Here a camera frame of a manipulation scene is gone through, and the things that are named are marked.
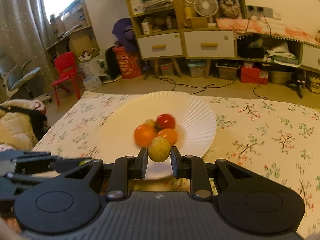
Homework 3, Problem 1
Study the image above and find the low cabinet white drawer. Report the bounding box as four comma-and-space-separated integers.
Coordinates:
182, 30, 236, 59

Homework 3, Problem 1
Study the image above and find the green tomato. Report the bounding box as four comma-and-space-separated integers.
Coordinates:
78, 159, 92, 166

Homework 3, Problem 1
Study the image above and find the small brown fruit on plate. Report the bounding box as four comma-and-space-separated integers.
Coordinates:
144, 119, 156, 127

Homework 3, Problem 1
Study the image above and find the white ribbed plate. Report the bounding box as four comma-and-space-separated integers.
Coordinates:
97, 91, 216, 180

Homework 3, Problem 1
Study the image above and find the brown longan fruit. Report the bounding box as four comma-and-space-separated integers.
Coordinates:
148, 137, 171, 163

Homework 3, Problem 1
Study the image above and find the orange printed bucket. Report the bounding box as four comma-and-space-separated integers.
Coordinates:
112, 46, 142, 79

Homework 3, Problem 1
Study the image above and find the wooden bookshelf by window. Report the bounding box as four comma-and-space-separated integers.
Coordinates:
47, 0, 100, 60

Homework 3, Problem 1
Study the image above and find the floral tablecloth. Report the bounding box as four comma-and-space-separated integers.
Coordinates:
0, 90, 320, 240

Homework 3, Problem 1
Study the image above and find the grey office chair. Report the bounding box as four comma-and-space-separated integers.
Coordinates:
1, 53, 41, 98

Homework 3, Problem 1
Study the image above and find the red plastic chair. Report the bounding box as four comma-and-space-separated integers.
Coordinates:
52, 51, 82, 106

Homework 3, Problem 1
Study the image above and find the orange fruit on plate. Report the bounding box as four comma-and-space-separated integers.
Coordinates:
157, 128, 178, 146

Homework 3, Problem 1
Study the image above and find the red storage box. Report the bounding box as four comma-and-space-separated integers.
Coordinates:
240, 66, 268, 85

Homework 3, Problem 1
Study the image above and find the purple plush toy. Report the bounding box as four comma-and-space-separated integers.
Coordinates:
112, 18, 138, 53

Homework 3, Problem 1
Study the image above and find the white desk fan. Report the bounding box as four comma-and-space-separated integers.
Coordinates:
194, 0, 219, 27

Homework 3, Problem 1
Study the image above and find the white padded jacket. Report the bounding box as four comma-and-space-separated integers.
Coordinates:
1, 99, 50, 152

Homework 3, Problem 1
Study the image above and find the pink cloth on sideboard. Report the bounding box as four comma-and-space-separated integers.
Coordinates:
216, 18, 319, 47

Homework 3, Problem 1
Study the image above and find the wooden shelf cabinet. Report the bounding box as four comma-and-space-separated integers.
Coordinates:
125, 0, 186, 60

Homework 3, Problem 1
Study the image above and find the orange tangerine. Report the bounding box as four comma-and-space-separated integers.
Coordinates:
133, 124, 157, 147

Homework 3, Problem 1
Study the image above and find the large red tomato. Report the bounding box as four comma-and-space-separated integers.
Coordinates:
156, 114, 176, 129

